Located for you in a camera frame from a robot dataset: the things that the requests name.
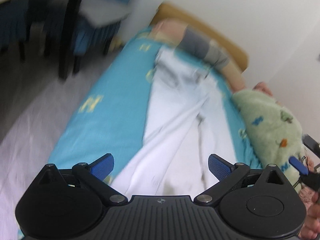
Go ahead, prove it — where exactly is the white zip-up garment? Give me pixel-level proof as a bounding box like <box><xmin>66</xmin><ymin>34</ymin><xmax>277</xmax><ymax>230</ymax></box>
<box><xmin>111</xmin><ymin>47</ymin><xmax>236</xmax><ymax>197</ymax></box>

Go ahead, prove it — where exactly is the person's right hand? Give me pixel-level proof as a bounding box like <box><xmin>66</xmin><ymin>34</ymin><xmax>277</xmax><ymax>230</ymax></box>
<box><xmin>300</xmin><ymin>192</ymin><xmax>320</xmax><ymax>239</ymax></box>

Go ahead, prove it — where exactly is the light green fleece blanket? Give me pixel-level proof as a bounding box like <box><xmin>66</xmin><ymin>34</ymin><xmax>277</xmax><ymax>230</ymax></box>
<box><xmin>232</xmin><ymin>89</ymin><xmax>305</xmax><ymax>192</ymax></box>

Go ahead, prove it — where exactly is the turquoise patterned bed sheet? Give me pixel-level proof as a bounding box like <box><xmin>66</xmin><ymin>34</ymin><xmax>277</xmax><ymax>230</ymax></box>
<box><xmin>17</xmin><ymin>28</ymin><xmax>262</xmax><ymax>240</ymax></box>

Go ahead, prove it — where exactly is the striped pastel pillow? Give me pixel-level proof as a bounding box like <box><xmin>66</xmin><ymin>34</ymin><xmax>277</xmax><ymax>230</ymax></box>
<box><xmin>149</xmin><ymin>18</ymin><xmax>246</xmax><ymax>92</ymax></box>

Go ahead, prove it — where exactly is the blue covered chair right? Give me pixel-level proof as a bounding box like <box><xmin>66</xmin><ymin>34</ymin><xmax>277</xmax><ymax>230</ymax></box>
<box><xmin>59</xmin><ymin>0</ymin><xmax>130</xmax><ymax>80</ymax></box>

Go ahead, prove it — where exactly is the blue covered chair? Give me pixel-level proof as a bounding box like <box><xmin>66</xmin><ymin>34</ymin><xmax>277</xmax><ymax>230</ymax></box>
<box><xmin>1</xmin><ymin>0</ymin><xmax>29</xmax><ymax>63</ymax></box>
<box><xmin>59</xmin><ymin>0</ymin><xmax>130</xmax><ymax>80</ymax></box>

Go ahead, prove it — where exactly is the grey folded cloth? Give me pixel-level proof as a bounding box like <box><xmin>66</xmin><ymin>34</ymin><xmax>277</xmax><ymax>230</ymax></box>
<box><xmin>79</xmin><ymin>0</ymin><xmax>131</xmax><ymax>28</ymax></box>

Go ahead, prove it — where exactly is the mustard yellow headboard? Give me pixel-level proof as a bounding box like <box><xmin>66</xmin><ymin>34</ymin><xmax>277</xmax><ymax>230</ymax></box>
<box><xmin>150</xmin><ymin>1</ymin><xmax>249</xmax><ymax>72</ymax></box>

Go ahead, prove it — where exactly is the blue covered chair left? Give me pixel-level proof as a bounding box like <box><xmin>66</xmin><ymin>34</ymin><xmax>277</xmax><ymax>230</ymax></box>
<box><xmin>1</xmin><ymin>0</ymin><xmax>29</xmax><ymax>63</ymax></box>

